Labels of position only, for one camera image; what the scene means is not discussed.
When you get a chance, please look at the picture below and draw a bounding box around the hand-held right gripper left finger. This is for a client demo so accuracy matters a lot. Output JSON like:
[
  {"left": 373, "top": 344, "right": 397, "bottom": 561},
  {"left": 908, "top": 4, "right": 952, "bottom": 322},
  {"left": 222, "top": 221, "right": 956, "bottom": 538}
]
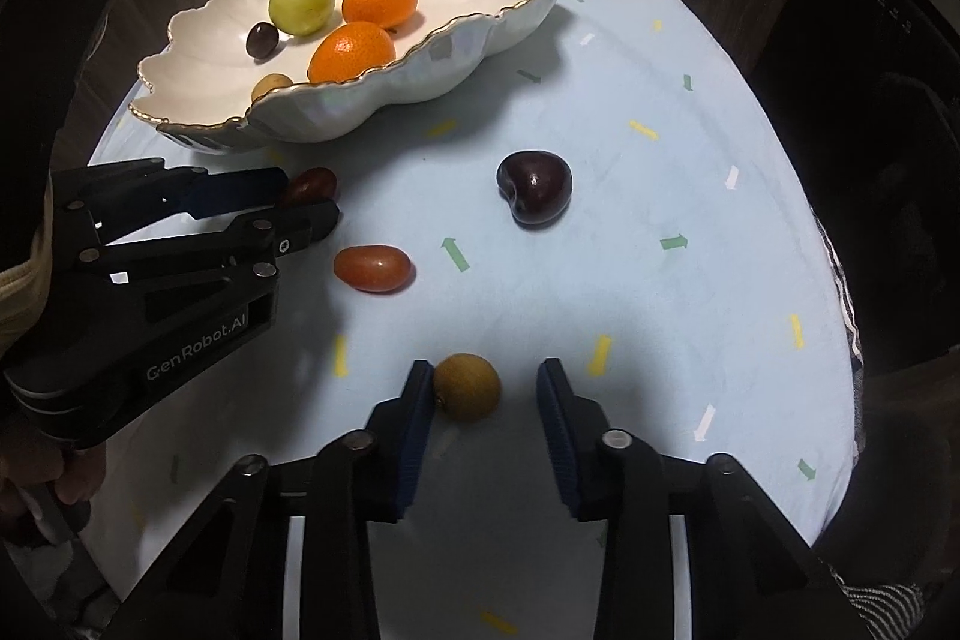
[{"left": 124, "top": 359, "right": 437, "bottom": 640}]

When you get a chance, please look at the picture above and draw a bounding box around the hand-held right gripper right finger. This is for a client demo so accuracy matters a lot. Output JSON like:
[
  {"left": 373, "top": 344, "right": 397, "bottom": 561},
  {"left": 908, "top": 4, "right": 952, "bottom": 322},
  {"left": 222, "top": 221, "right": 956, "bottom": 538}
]
[{"left": 535, "top": 356, "right": 856, "bottom": 640}]

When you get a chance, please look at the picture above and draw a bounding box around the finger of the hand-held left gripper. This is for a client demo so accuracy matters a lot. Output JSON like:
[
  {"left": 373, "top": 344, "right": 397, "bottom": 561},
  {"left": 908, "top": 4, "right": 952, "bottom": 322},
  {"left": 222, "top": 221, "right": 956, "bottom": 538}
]
[
  {"left": 52, "top": 157, "right": 290, "bottom": 245},
  {"left": 79, "top": 200, "right": 341, "bottom": 286}
]

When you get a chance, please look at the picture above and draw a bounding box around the red cherry tomato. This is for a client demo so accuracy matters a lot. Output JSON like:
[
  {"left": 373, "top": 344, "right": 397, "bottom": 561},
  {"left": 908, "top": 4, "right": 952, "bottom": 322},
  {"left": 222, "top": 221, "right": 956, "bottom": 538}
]
[
  {"left": 281, "top": 167, "right": 339, "bottom": 208},
  {"left": 333, "top": 244, "right": 414, "bottom": 295}
]

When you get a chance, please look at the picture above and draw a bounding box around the brown longan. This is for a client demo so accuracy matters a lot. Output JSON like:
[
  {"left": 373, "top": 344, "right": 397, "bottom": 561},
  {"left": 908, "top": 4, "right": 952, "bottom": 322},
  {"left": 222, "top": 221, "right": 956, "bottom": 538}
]
[
  {"left": 250, "top": 73, "right": 296, "bottom": 103},
  {"left": 433, "top": 353, "right": 503, "bottom": 420}
]

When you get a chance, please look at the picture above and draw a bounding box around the dark grape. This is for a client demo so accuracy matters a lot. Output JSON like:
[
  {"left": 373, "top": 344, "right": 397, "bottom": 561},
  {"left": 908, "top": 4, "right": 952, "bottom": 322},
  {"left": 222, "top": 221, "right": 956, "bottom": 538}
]
[{"left": 246, "top": 23, "right": 281, "bottom": 61}]

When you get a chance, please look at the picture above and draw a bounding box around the green round fruit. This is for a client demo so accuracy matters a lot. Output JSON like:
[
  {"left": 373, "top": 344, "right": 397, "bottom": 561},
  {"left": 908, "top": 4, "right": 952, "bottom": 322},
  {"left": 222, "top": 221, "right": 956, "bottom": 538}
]
[{"left": 268, "top": 0, "right": 336, "bottom": 37}]

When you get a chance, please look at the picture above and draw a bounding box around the large dark cherry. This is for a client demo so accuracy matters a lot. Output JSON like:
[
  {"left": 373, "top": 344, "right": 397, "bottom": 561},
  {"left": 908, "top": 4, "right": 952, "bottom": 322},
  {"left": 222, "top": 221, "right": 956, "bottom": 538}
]
[{"left": 495, "top": 149, "right": 572, "bottom": 231}]

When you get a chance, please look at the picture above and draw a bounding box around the person's left forearm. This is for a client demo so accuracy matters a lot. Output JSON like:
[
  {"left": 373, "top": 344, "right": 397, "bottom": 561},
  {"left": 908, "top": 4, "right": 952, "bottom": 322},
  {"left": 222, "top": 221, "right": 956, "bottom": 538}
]
[{"left": 0, "top": 227, "right": 57, "bottom": 357}]

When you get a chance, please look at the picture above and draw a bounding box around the person's left hand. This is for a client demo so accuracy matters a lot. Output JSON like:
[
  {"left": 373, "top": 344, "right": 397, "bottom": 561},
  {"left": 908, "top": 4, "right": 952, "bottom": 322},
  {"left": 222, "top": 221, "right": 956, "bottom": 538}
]
[{"left": 0, "top": 426, "right": 107, "bottom": 545}]

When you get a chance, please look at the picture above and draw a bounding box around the light blue patterned tablecloth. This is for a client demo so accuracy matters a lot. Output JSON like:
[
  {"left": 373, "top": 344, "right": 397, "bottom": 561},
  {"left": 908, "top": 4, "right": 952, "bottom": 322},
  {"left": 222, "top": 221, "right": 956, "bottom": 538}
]
[{"left": 75, "top": 0, "right": 865, "bottom": 640}]

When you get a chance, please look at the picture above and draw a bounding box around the black appliance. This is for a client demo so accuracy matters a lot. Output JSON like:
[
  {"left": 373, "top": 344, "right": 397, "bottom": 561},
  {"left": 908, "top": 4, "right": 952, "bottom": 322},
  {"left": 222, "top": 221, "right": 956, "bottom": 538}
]
[{"left": 754, "top": 0, "right": 960, "bottom": 386}]

